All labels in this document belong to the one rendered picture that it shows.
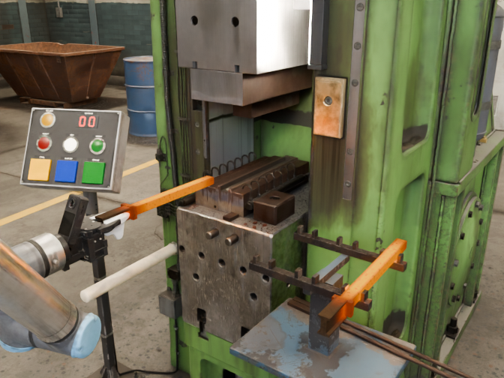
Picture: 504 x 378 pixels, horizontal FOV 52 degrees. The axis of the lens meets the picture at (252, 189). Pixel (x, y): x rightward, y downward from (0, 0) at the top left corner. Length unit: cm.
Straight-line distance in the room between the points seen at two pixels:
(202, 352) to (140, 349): 70
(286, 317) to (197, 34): 87
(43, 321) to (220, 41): 91
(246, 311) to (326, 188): 47
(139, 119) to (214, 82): 476
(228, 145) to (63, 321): 107
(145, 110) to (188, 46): 465
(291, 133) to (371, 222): 60
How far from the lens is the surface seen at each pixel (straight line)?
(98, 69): 824
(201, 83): 162
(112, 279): 191
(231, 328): 180
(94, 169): 184
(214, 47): 157
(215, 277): 174
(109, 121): 187
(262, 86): 161
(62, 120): 195
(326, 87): 152
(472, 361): 270
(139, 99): 626
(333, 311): 106
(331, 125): 153
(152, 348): 262
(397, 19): 145
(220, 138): 190
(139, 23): 970
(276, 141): 208
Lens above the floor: 157
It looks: 20 degrees down
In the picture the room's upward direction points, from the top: straight up
